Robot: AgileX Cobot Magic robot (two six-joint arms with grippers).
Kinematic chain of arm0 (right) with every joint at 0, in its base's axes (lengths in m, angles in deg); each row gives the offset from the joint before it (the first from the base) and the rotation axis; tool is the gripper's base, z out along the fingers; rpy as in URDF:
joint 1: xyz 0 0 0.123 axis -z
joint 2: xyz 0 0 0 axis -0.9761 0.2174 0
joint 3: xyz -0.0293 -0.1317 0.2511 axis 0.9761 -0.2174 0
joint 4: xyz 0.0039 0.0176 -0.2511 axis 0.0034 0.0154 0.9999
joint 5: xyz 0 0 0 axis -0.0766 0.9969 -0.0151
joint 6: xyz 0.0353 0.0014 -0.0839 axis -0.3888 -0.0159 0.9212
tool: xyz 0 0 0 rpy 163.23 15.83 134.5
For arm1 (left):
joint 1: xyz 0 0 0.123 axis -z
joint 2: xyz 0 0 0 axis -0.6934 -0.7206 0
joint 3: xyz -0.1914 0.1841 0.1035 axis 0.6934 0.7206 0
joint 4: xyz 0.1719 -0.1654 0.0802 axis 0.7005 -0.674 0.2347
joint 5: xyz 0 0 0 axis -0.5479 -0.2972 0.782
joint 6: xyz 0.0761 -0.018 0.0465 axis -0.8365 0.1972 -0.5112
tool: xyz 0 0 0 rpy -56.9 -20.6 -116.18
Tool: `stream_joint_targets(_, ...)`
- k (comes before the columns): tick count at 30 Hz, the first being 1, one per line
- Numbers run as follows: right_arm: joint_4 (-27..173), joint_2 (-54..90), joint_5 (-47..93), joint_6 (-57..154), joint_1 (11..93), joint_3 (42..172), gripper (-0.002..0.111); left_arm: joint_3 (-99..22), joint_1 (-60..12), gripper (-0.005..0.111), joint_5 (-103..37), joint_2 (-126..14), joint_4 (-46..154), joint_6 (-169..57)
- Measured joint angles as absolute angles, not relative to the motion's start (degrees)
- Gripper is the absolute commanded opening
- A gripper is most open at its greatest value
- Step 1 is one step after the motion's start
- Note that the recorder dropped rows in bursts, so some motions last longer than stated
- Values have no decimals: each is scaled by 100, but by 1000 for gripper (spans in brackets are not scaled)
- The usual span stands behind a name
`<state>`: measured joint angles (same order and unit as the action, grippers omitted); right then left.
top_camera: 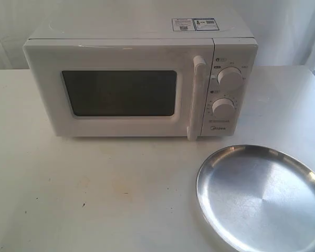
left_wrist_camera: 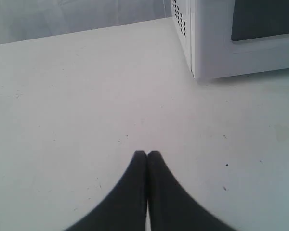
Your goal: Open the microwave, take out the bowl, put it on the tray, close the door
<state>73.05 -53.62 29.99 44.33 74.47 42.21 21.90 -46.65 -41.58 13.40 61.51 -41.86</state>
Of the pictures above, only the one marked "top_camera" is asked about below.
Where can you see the upper white control knob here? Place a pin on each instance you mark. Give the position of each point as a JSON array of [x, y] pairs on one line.
[[230, 78]]

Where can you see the white curtain backdrop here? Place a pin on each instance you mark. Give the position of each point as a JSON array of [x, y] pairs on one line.
[[284, 30]]

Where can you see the lower white control knob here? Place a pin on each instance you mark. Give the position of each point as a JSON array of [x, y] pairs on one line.
[[223, 108]]

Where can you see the white microwave door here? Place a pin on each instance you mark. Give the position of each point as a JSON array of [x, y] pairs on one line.
[[122, 87]]

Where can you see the round stainless steel plate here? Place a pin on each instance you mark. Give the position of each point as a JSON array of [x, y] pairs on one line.
[[254, 198]]

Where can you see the white control knob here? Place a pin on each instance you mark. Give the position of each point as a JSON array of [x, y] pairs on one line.
[[223, 108], [230, 78]]

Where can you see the white microwave oven body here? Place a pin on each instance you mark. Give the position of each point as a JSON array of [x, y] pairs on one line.
[[235, 45]]

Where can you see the blue white label sticker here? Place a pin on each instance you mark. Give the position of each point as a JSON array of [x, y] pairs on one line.
[[194, 24]]

